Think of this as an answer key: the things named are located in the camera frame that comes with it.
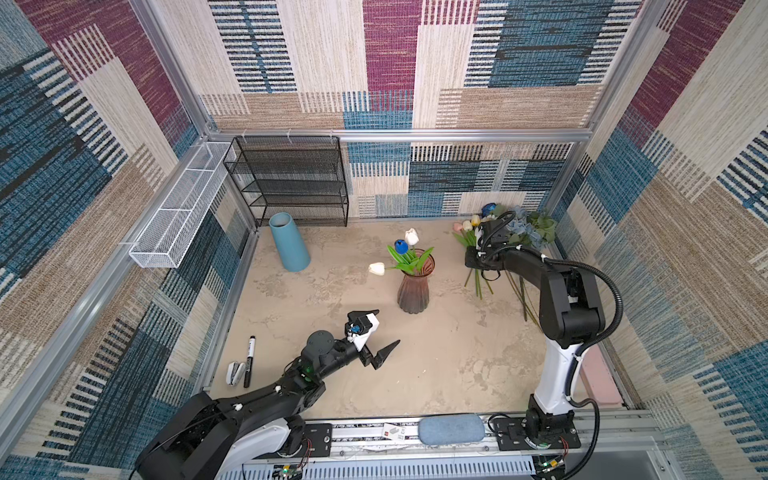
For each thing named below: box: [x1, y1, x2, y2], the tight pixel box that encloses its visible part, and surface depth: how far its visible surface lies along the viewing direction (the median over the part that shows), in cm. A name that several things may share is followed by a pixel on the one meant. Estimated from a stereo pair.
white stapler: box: [226, 361, 246, 386], surface depth 84 cm
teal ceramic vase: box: [269, 211, 311, 272], surface depth 96 cm
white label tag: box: [383, 423, 406, 441], surface depth 76 cm
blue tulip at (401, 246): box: [394, 239, 409, 255], surface depth 76 cm
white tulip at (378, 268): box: [368, 262, 397, 276], surface depth 79 cm
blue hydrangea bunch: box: [506, 206, 557, 249], surface depth 106 cm
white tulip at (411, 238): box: [404, 228, 419, 252], surface depth 79 cm
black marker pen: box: [244, 335, 256, 388], surface depth 87 cm
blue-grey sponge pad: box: [418, 415, 485, 445], surface depth 74 cm
